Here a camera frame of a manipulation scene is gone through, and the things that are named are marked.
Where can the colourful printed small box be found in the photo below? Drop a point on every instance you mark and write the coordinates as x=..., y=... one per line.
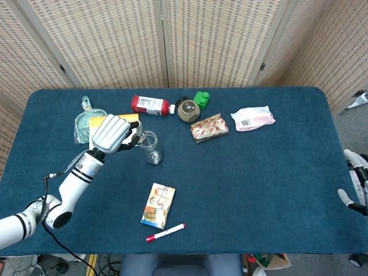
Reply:
x=158, y=205

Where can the black caster wheel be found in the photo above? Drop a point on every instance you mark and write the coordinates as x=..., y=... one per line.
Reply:
x=358, y=259

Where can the cardboard box with items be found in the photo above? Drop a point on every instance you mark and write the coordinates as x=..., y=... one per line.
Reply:
x=267, y=261

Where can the clear plastic scoop in bag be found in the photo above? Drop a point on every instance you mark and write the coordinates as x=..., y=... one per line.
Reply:
x=82, y=123

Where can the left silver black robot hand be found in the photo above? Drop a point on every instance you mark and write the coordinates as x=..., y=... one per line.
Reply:
x=112, y=133

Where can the red bottle with white cap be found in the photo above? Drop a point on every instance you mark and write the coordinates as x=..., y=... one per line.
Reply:
x=151, y=105

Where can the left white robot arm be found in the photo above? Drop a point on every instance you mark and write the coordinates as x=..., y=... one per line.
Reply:
x=57, y=195

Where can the blue felt table cloth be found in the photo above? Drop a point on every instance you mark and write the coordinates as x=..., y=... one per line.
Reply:
x=230, y=187

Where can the woven folding screen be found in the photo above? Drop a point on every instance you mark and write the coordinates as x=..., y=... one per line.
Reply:
x=184, y=43

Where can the gold red foil packet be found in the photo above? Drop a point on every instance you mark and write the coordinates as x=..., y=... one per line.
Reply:
x=209, y=128

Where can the red white marker pen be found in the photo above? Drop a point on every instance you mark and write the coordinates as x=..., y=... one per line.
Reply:
x=165, y=233

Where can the green toy building block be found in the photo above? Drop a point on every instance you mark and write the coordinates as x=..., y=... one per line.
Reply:
x=202, y=100

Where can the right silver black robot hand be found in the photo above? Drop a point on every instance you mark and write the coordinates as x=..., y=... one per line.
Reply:
x=358, y=184

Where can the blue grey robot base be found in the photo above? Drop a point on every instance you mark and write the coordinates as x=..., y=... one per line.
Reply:
x=181, y=265

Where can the white metal stand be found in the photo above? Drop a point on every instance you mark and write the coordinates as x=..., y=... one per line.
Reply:
x=358, y=100

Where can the yellow white notepad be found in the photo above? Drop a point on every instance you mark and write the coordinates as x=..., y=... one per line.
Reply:
x=97, y=122

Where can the clear glass jar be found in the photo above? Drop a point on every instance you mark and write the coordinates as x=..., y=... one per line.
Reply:
x=151, y=149

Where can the pink white plastic pouch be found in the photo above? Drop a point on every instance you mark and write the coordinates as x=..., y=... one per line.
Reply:
x=253, y=118

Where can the round brown spice jar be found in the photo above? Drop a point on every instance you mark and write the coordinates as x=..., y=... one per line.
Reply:
x=188, y=110

